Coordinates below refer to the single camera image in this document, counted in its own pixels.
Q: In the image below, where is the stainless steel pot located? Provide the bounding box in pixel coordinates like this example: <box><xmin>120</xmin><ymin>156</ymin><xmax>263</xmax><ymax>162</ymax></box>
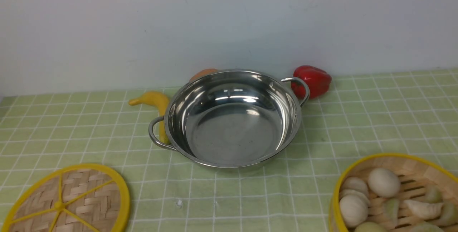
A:
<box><xmin>148</xmin><ymin>69</ymin><xmax>310</xmax><ymax>169</ymax></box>

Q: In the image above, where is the orange fruit behind pot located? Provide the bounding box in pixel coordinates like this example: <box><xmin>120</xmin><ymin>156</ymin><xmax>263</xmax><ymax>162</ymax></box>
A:
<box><xmin>189</xmin><ymin>68</ymin><xmax>218</xmax><ymax>82</ymax></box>

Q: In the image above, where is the white bun lower left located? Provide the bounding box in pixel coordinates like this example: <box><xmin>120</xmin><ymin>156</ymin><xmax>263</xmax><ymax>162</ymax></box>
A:
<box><xmin>339</xmin><ymin>194</ymin><xmax>369</xmax><ymax>228</ymax></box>

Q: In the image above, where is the yellow banana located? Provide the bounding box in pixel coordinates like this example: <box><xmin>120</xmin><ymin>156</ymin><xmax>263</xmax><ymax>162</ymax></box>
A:
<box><xmin>128</xmin><ymin>91</ymin><xmax>174</xmax><ymax>150</ymax></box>

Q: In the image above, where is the red bell pepper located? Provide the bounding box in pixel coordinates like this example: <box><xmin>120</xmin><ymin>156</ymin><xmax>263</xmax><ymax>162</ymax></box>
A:
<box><xmin>293</xmin><ymin>65</ymin><xmax>332</xmax><ymax>100</ymax></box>

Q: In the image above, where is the green round bun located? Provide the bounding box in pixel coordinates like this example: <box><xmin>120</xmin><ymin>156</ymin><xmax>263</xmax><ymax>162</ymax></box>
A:
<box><xmin>354</xmin><ymin>222</ymin><xmax>388</xmax><ymax>232</ymax></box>

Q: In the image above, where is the green checkered tablecloth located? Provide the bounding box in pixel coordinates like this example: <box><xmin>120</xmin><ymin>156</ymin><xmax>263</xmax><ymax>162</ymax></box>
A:
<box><xmin>0</xmin><ymin>69</ymin><xmax>458</xmax><ymax>232</ymax></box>

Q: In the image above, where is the white dumpling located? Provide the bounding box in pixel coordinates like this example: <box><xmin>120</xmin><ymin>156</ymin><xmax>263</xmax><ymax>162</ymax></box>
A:
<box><xmin>404</xmin><ymin>199</ymin><xmax>444</xmax><ymax>220</ymax></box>

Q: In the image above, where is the green dumpling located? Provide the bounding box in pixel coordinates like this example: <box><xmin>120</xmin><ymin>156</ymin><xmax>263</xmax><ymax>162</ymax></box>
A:
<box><xmin>383</xmin><ymin>198</ymin><xmax>400</xmax><ymax>227</ymax></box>

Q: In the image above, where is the woven bamboo steamer lid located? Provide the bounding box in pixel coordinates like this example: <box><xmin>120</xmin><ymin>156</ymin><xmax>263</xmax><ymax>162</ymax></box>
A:
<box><xmin>1</xmin><ymin>163</ymin><xmax>131</xmax><ymax>232</ymax></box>

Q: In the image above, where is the round white bun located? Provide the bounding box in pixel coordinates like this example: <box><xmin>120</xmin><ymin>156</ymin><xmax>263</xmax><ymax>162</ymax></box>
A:
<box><xmin>367</xmin><ymin>168</ymin><xmax>401</xmax><ymax>198</ymax></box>

